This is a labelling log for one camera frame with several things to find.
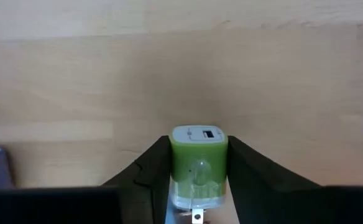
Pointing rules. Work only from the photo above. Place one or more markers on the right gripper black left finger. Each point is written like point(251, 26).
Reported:
point(147, 186)

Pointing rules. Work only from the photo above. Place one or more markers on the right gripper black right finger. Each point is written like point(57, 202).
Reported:
point(262, 186)

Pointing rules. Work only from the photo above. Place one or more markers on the green white USB charger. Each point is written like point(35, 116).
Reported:
point(198, 155)

